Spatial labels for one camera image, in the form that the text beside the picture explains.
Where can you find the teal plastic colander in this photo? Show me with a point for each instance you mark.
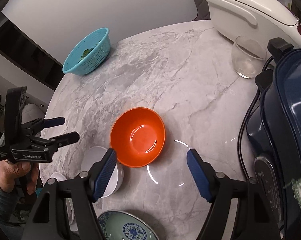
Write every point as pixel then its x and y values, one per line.
pixel 87 65

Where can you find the dark blue kitchen appliance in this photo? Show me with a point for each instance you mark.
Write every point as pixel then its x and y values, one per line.
pixel 274 131

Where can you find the orange plastic bowl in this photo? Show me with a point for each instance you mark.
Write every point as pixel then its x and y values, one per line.
pixel 138 137

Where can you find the clear drinking glass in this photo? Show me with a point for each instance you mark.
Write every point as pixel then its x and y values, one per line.
pixel 248 57

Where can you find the left hand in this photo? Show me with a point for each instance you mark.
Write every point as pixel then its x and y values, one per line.
pixel 10 172

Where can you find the large white plate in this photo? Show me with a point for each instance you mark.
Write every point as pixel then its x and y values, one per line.
pixel 70 210

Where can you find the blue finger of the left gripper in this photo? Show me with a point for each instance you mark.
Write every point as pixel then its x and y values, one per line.
pixel 65 139
pixel 48 123

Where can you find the green blue patterned bowl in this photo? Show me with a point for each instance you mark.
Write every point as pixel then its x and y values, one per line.
pixel 122 225

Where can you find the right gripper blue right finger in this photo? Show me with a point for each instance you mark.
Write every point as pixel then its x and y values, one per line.
pixel 202 173

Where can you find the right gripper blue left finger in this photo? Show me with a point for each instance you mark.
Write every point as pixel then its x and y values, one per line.
pixel 101 173

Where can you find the green vegetables in colander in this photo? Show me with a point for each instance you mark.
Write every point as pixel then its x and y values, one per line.
pixel 89 52

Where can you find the grey quilted chair back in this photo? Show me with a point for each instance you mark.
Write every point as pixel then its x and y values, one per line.
pixel 202 10

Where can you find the white rice cooker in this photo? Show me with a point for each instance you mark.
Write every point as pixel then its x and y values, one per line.
pixel 260 20

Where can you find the small white plate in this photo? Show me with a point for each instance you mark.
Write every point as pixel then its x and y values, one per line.
pixel 58 176

